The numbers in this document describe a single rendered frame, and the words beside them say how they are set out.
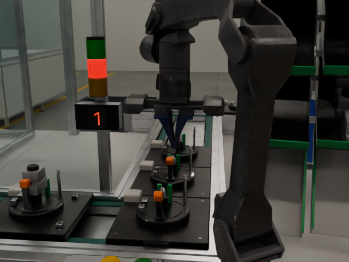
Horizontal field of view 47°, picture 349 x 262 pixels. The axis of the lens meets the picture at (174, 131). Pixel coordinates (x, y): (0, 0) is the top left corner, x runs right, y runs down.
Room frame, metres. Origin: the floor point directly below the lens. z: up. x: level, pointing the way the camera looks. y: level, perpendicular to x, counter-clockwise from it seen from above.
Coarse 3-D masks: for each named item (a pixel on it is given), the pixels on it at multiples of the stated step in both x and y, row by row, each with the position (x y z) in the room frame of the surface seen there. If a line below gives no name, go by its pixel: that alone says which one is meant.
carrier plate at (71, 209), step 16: (64, 192) 1.09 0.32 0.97; (0, 208) 0.99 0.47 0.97; (64, 208) 0.99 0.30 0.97; (80, 208) 0.99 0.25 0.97; (0, 224) 0.90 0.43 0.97; (16, 224) 0.90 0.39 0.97; (32, 224) 0.90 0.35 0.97; (48, 224) 0.90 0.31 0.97; (64, 224) 0.90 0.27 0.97; (32, 240) 0.86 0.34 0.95; (48, 240) 0.86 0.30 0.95; (64, 240) 0.85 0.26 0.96
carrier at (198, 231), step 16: (128, 192) 1.05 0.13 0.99; (128, 208) 0.99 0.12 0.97; (144, 208) 0.94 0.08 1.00; (176, 208) 0.95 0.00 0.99; (192, 208) 0.99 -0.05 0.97; (208, 208) 0.99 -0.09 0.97; (128, 224) 0.90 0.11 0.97; (144, 224) 0.89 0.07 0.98; (160, 224) 0.88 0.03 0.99; (176, 224) 0.89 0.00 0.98; (192, 224) 0.90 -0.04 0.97; (208, 224) 0.90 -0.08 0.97; (112, 240) 0.84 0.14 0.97; (128, 240) 0.83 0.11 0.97; (144, 240) 0.83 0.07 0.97; (160, 240) 0.83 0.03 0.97; (176, 240) 0.83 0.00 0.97; (192, 240) 0.83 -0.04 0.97; (208, 240) 0.83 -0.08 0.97
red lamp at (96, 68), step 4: (88, 60) 1.07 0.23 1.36; (92, 60) 1.06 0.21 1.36; (96, 60) 1.06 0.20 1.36; (100, 60) 1.07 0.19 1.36; (104, 60) 1.08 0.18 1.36; (88, 64) 1.07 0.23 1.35; (92, 64) 1.06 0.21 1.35; (96, 64) 1.06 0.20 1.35; (100, 64) 1.07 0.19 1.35; (104, 64) 1.08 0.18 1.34; (88, 68) 1.07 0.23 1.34; (92, 68) 1.06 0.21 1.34; (96, 68) 1.06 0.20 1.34; (100, 68) 1.07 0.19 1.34; (104, 68) 1.08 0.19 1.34; (88, 72) 1.07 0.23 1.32; (92, 72) 1.06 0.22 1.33; (96, 72) 1.06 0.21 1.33; (100, 72) 1.07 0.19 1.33; (104, 72) 1.07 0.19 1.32; (88, 76) 1.07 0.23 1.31; (92, 76) 1.06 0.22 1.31; (96, 76) 1.06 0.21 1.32; (100, 76) 1.07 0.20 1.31; (104, 76) 1.07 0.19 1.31
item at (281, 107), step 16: (288, 80) 1.08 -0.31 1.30; (304, 80) 1.07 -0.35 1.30; (288, 96) 1.01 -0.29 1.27; (304, 96) 1.00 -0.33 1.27; (288, 112) 0.95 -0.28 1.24; (304, 112) 0.95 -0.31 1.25; (272, 128) 0.91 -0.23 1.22; (288, 128) 0.90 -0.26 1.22; (304, 128) 0.89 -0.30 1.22; (272, 144) 0.84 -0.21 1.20; (288, 144) 0.83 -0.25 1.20; (304, 144) 0.82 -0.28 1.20
